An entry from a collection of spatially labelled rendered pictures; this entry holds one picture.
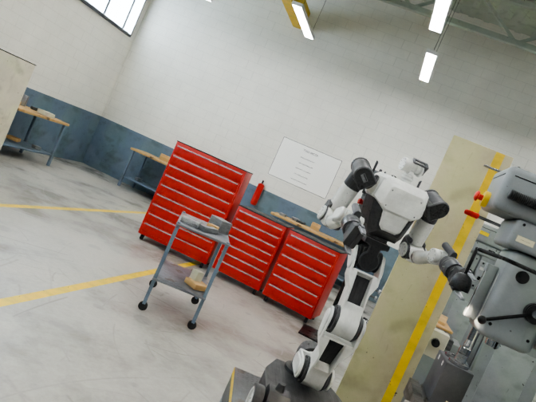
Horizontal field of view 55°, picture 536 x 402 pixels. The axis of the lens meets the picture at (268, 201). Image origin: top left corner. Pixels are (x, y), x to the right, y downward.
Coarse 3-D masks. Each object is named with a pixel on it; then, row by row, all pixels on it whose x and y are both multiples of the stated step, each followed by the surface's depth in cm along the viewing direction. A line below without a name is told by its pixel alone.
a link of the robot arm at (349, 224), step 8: (352, 216) 225; (344, 224) 223; (352, 224) 219; (360, 224) 214; (344, 232) 224; (352, 232) 215; (360, 232) 216; (344, 240) 217; (352, 240) 217; (352, 248) 218
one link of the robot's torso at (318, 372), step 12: (324, 324) 247; (324, 336) 247; (336, 336) 254; (360, 336) 246; (324, 348) 249; (336, 348) 252; (348, 348) 248; (312, 360) 258; (324, 360) 258; (336, 360) 253; (300, 372) 259; (312, 372) 256; (324, 372) 255; (312, 384) 259; (324, 384) 258
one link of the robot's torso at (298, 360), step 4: (300, 352) 274; (304, 352) 275; (308, 352) 276; (312, 352) 277; (296, 356) 274; (300, 356) 269; (304, 356) 275; (296, 360) 271; (300, 360) 263; (304, 360) 262; (296, 364) 267; (300, 364) 261; (296, 368) 262; (300, 368) 259; (296, 372) 261; (332, 372) 263; (296, 376) 261; (332, 376) 261; (332, 380) 260; (332, 384) 262; (328, 388) 261
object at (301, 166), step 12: (288, 144) 1124; (300, 144) 1118; (276, 156) 1128; (288, 156) 1122; (300, 156) 1117; (312, 156) 1111; (324, 156) 1106; (276, 168) 1127; (288, 168) 1121; (300, 168) 1116; (312, 168) 1110; (324, 168) 1104; (336, 168) 1099; (288, 180) 1120; (300, 180) 1114; (312, 180) 1109; (324, 180) 1103; (312, 192) 1108; (324, 192) 1102
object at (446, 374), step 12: (444, 360) 221; (432, 372) 231; (444, 372) 217; (456, 372) 216; (468, 372) 215; (432, 384) 222; (444, 384) 216; (456, 384) 216; (468, 384) 215; (432, 396) 217; (444, 396) 216; (456, 396) 215
